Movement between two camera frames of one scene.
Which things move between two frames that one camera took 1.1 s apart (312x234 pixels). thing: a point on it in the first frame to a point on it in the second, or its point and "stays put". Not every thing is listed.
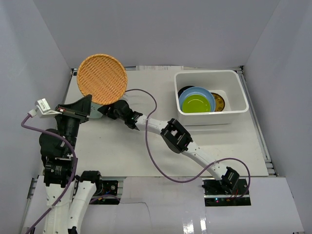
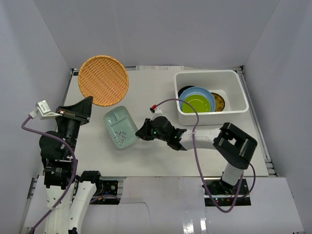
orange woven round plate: (103, 76) stays put
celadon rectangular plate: (94, 113) to (121, 127)
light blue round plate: (198, 90) stays put
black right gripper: (105, 110) to (144, 132)
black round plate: (182, 90) stays put
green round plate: (196, 103) stays put
